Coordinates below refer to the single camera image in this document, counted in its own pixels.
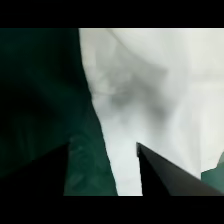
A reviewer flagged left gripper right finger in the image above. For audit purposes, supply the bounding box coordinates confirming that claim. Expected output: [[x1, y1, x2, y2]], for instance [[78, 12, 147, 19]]
[[135, 141, 224, 197]]

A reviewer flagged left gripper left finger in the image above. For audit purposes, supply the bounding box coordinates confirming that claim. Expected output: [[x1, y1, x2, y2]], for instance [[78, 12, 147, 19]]
[[0, 141, 71, 197]]

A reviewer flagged white garment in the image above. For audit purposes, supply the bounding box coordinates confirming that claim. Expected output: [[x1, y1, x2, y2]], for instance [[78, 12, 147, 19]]
[[78, 27, 224, 197]]

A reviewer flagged dark green garment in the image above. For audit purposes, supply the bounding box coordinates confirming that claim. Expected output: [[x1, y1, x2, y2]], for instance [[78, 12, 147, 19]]
[[0, 27, 118, 197]]

